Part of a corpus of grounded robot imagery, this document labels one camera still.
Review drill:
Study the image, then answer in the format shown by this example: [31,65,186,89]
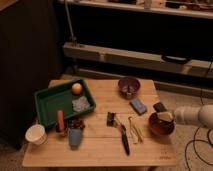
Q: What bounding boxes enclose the wooden table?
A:
[22,80,177,167]

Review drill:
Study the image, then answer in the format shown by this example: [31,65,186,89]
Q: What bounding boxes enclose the crumpled clear plastic wrap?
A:
[72,96,90,112]

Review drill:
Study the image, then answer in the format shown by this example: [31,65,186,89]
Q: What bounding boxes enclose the dark red toy pile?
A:
[68,119,85,130]

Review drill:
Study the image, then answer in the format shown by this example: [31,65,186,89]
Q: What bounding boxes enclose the red bowl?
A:
[148,112,175,136]

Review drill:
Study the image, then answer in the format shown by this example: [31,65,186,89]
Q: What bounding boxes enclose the black handle on shelf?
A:
[161,55,191,64]

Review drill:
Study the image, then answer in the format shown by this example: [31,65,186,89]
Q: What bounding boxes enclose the blue plastic cup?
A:
[68,129,82,147]

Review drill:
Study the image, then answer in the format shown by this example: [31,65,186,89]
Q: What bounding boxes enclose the blue sponge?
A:
[130,98,147,115]

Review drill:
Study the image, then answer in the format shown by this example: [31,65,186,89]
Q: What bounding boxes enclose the grey metal shelf beam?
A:
[63,42,213,79]

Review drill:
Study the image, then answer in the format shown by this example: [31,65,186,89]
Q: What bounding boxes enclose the black cable on floor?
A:
[184,126,213,171]

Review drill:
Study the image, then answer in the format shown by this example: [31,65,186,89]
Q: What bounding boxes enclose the yellow tongs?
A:
[128,117,143,144]

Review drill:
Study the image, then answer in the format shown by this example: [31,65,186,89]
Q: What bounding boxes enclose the red candle stick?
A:
[57,110,65,132]

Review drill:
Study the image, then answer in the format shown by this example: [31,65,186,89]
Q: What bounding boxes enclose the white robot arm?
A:
[153,102,213,129]

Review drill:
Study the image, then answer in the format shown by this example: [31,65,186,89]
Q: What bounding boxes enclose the white paper cup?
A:
[25,124,47,145]

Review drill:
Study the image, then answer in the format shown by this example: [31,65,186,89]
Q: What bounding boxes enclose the purple bowl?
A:
[118,77,140,99]

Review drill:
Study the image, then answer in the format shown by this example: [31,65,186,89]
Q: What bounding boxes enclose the grey metal pole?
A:
[64,0,77,46]

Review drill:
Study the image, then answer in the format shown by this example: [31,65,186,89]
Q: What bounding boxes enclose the orange peach fruit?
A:
[71,83,83,95]

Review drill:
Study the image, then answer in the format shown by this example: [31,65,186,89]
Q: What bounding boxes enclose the green plastic tray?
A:
[34,79,96,127]

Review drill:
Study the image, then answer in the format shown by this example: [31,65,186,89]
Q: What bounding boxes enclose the black handled brush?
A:
[106,112,130,156]

